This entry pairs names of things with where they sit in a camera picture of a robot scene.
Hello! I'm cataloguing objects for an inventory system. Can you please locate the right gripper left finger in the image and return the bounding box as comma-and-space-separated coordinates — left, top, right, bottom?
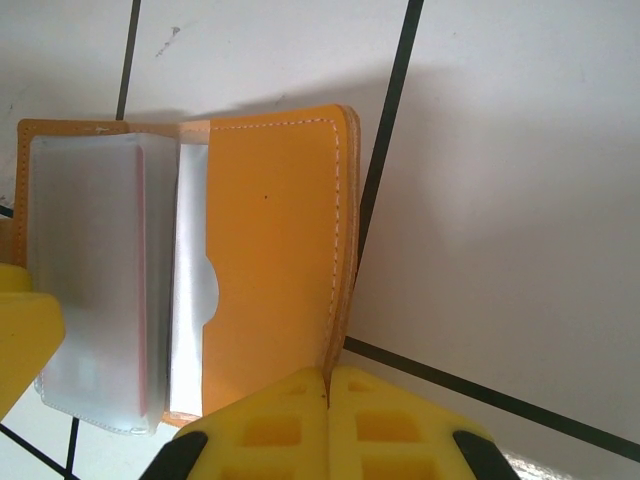
154, 366, 332, 480

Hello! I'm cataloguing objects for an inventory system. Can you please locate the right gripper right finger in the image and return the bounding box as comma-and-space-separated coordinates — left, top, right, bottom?
327, 366, 507, 480

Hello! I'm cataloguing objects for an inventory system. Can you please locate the orange leather card holder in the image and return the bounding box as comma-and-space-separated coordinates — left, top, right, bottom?
14, 103, 363, 437

